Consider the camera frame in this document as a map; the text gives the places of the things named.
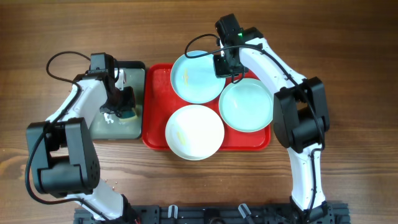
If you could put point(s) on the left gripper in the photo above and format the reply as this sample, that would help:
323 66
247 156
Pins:
129 104

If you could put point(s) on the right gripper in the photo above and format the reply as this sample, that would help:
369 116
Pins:
221 72

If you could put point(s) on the green yellow sponge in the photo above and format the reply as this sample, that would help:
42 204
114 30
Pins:
128 115

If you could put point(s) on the light blue top plate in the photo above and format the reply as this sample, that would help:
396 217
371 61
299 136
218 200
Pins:
194 79

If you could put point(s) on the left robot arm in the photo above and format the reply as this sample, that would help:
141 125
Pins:
63 165

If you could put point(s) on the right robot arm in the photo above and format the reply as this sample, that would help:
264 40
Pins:
300 113

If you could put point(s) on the red plastic tray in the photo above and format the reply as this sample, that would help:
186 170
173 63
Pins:
160 102

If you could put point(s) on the black water basin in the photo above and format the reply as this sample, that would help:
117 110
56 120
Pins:
109 126

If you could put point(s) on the light green right plate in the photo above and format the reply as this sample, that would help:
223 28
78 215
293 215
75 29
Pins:
246 106

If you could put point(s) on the white front plate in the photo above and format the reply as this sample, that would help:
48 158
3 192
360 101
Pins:
194 132

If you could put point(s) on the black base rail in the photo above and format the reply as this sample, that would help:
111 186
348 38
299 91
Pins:
271 213

